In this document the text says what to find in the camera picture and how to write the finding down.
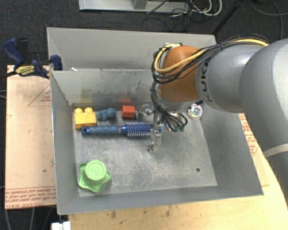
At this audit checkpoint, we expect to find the grey metal bin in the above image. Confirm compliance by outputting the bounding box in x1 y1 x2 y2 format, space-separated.
47 27 264 216

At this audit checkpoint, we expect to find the red block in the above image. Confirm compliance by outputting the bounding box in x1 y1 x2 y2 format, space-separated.
121 105 137 119

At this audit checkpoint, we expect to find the blue hairbrush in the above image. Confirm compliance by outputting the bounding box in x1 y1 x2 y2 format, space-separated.
81 121 162 138

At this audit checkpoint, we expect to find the blue toy figure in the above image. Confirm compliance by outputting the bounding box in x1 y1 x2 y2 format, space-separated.
96 107 117 121

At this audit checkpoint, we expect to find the green star-shaped cup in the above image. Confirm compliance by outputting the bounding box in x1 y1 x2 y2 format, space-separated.
77 159 112 194

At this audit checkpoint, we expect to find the yellow toy brick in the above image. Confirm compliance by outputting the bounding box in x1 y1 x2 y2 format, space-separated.
73 107 97 129

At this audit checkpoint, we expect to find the brown cardboard board red print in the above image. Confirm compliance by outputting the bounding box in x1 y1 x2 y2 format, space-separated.
4 65 271 210

